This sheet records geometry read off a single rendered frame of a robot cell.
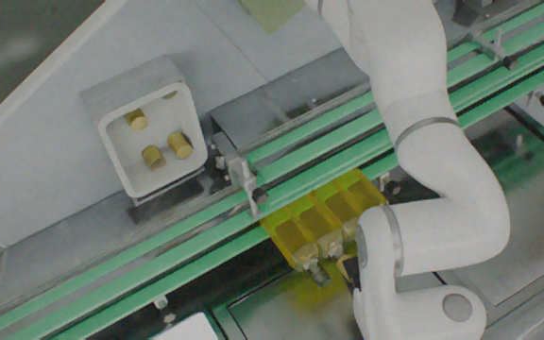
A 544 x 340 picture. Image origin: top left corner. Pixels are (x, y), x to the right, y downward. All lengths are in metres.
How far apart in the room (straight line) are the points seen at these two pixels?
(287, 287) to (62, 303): 0.45
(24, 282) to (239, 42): 0.62
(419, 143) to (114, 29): 0.59
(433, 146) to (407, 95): 0.08
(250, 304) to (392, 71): 0.74
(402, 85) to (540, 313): 0.74
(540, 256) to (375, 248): 0.82
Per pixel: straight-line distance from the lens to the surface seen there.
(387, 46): 0.78
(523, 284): 1.48
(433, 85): 0.81
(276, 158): 1.27
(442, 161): 0.76
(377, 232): 0.75
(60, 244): 1.36
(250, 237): 1.36
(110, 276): 1.30
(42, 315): 1.31
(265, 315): 1.37
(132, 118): 1.20
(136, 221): 1.33
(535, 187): 1.63
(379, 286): 0.76
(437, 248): 0.76
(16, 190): 1.31
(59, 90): 1.19
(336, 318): 1.36
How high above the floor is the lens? 1.68
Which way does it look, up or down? 36 degrees down
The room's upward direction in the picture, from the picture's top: 142 degrees clockwise
